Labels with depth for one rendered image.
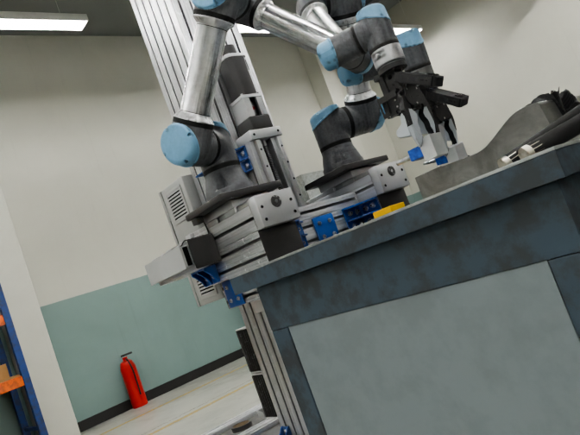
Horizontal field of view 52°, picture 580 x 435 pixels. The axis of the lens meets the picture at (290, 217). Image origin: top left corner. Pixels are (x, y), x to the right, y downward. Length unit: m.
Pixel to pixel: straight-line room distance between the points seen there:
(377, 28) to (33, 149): 5.81
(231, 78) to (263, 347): 0.93
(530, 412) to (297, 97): 8.72
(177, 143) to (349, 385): 0.87
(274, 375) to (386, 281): 1.23
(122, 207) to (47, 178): 0.88
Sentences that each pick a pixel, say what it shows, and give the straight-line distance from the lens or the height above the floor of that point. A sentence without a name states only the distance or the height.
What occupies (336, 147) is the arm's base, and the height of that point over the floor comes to 1.12.
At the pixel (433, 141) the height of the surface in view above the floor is 0.94.
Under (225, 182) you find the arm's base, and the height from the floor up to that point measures 1.08.
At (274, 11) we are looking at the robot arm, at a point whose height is 1.46.
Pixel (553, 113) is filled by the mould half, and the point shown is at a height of 0.90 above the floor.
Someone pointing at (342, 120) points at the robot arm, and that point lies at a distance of 2.11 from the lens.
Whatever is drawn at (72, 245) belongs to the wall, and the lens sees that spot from 6.77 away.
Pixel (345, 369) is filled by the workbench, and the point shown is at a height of 0.57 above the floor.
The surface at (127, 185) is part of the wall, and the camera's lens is 7.24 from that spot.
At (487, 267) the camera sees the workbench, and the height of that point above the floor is 0.68.
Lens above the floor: 0.77
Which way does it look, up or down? 5 degrees up
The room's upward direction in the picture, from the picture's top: 20 degrees counter-clockwise
